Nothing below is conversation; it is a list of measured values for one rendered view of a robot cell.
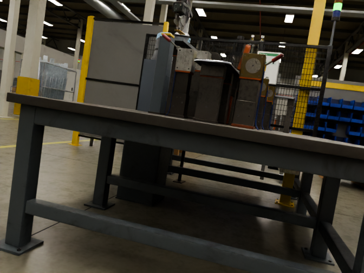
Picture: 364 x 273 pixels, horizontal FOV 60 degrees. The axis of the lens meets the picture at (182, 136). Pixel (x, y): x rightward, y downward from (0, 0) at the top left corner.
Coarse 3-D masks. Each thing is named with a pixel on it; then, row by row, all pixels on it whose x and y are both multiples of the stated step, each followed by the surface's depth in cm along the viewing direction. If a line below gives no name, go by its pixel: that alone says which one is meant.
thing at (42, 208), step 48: (192, 144) 121; (240, 144) 116; (96, 192) 218; (192, 192) 204; (288, 192) 269; (336, 192) 180; (0, 240) 146; (144, 240) 128; (192, 240) 125; (336, 240) 151
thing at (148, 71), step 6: (144, 60) 241; (150, 60) 240; (156, 60) 239; (144, 66) 241; (150, 66) 240; (144, 72) 241; (150, 72) 240; (144, 78) 241; (150, 78) 240; (144, 84) 242; (150, 84) 240; (168, 84) 245; (144, 90) 242; (150, 90) 240; (144, 96) 242; (150, 96) 241; (138, 102) 243; (144, 102) 242; (138, 108) 243; (144, 108) 242
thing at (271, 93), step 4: (272, 88) 245; (268, 92) 246; (272, 92) 245; (268, 96) 246; (272, 96) 246; (268, 100) 247; (272, 100) 246; (268, 104) 247; (268, 108) 247; (272, 108) 249; (268, 112) 247; (264, 116) 248; (268, 116) 247; (264, 120) 248; (268, 120) 247; (264, 124) 248; (268, 124) 247; (264, 128) 248; (268, 128) 248
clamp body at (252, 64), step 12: (252, 60) 151; (264, 60) 150; (240, 72) 153; (252, 72) 151; (264, 72) 154; (240, 84) 154; (252, 84) 152; (240, 96) 154; (252, 96) 152; (240, 108) 154; (252, 108) 152; (240, 120) 154; (252, 120) 152
